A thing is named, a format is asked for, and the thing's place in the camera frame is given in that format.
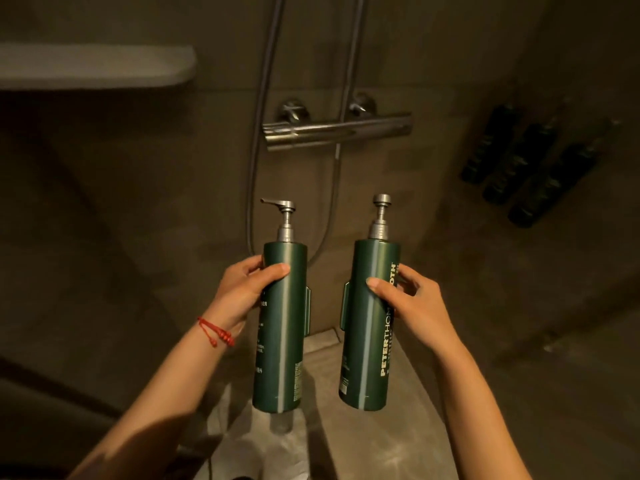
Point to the person's right hand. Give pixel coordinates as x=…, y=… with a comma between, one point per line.
x=422, y=314

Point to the person's left hand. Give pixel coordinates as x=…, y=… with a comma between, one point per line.
x=235, y=302

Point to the person's left thumb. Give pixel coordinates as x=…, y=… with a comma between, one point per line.
x=272, y=275

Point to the person's right thumb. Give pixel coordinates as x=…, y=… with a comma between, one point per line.
x=381, y=289

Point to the green pump bottle large lettering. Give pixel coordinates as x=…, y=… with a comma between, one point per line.
x=365, y=344

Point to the green pump bottle small lettering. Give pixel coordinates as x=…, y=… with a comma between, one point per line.
x=280, y=344

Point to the person's right forearm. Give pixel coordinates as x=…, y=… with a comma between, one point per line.
x=472, y=409

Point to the person's left forearm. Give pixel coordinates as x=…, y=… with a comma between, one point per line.
x=165, y=394

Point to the grey stone bench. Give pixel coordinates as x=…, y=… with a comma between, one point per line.
x=380, y=439

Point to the chrome shower mixer valve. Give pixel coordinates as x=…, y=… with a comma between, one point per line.
x=340, y=129

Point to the chrome shower riser pipe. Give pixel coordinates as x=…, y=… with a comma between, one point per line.
x=355, y=49

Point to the dark wall-mounted bottle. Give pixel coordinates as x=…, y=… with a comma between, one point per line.
x=520, y=164
x=555, y=184
x=490, y=144

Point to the grey wall shelf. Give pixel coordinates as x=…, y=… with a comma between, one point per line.
x=95, y=64

